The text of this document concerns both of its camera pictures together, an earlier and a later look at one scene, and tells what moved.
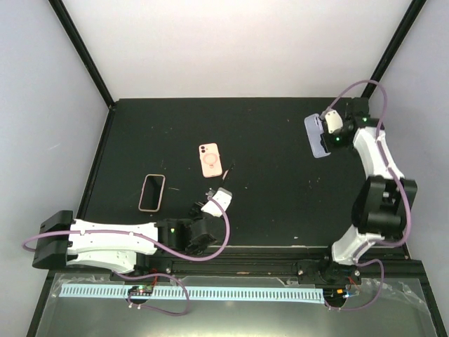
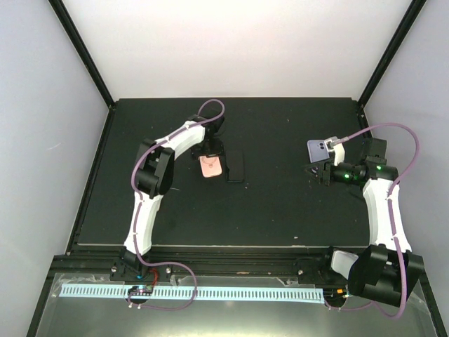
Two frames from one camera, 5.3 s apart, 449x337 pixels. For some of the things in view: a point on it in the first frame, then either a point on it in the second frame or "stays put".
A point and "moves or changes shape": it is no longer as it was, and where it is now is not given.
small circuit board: x=142 y=291 stays put
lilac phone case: x=314 y=128 moves or changes shape
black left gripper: x=195 y=206 → x=218 y=150
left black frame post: x=82 y=50 stays put
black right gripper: x=329 y=145 → x=323 y=166
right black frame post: x=407 y=23 stays put
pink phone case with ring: x=210 y=160 stays put
